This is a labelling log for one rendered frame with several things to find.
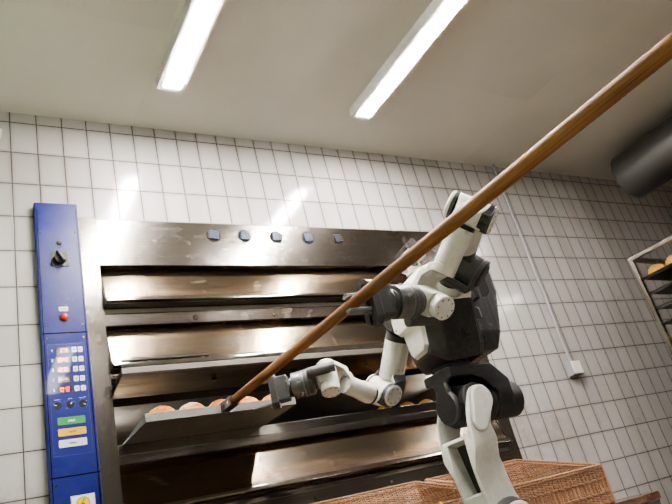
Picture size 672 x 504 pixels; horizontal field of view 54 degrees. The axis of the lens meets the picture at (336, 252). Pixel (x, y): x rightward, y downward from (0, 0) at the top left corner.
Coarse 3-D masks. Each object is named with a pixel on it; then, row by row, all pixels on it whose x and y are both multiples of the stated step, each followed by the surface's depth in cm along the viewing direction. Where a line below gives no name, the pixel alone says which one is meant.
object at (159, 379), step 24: (240, 360) 252; (264, 360) 257; (312, 360) 269; (336, 360) 277; (360, 360) 285; (408, 360) 304; (120, 384) 233; (144, 384) 239; (168, 384) 245; (192, 384) 252; (216, 384) 259; (240, 384) 266
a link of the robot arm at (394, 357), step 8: (384, 344) 235; (392, 344) 231; (400, 344) 231; (384, 352) 234; (392, 352) 231; (400, 352) 231; (384, 360) 234; (392, 360) 232; (400, 360) 232; (384, 368) 233; (392, 368) 232; (400, 368) 233; (384, 376) 233; (392, 376) 232; (400, 376) 232; (400, 384) 231; (392, 392) 229; (400, 392) 231; (384, 400) 229; (392, 400) 230
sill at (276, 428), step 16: (336, 416) 277; (352, 416) 281; (368, 416) 285; (384, 416) 289; (224, 432) 251; (240, 432) 254; (256, 432) 257; (272, 432) 260; (128, 448) 231; (144, 448) 234; (160, 448) 237
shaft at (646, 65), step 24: (624, 72) 96; (648, 72) 94; (600, 96) 100; (576, 120) 103; (552, 144) 108; (528, 168) 112; (480, 192) 121; (456, 216) 126; (432, 240) 132; (408, 264) 140; (336, 312) 162; (312, 336) 172; (288, 360) 185
